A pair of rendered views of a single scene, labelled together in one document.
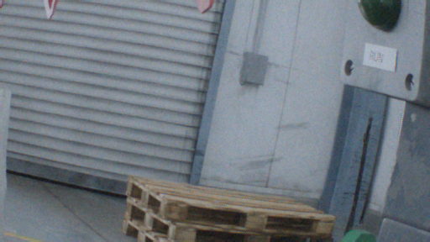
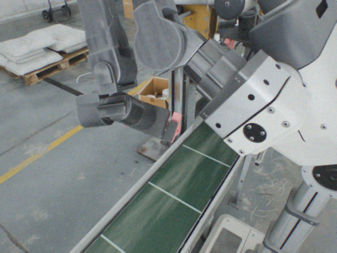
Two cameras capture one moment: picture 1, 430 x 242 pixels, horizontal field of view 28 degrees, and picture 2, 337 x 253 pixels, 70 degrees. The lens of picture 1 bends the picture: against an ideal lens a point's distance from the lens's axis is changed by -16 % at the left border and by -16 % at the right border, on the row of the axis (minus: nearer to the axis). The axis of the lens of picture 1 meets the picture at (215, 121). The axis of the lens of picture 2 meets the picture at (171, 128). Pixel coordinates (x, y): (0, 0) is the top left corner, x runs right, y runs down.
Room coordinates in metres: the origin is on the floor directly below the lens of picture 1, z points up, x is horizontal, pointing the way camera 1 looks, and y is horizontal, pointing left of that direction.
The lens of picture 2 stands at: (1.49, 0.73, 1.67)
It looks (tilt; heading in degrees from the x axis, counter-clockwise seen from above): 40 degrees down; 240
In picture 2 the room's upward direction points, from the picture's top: straight up
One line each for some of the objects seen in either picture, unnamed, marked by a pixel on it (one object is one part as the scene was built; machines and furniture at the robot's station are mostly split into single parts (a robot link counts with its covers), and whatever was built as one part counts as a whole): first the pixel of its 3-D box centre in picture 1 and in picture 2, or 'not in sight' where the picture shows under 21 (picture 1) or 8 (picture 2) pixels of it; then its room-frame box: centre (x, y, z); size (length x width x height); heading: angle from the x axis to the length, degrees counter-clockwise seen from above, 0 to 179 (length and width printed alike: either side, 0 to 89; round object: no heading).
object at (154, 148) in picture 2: not in sight; (169, 137); (0.65, -0.75, 0.10); 0.50 x 0.42 x 0.20; 26
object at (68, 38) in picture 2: not in sight; (68, 38); (1.01, -3.25, 0.32); 0.66 x 0.43 x 0.15; 24
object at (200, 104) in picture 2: not in sight; (222, 86); (0.12, -0.71, 0.54); 1.05 x 0.02 x 0.41; 26
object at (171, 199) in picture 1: (232, 208); not in sight; (6.51, -0.22, 0.36); 1.20 x 0.82 x 0.14; 112
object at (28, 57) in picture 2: not in sight; (19, 49); (1.69, -3.15, 0.32); 0.66 x 0.42 x 0.15; 110
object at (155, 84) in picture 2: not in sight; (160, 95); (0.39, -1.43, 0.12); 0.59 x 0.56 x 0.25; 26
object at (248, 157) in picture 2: not in sight; (245, 169); (0.52, 0.06, 0.39); 0.03 x 0.03 x 0.78; 26
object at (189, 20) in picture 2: not in sight; (186, 26); (0.72, -0.44, 1.23); 0.28 x 0.07 x 0.16; 26
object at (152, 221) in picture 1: (231, 228); not in sight; (6.54, -0.24, 0.22); 1.21 x 0.84 x 0.14; 116
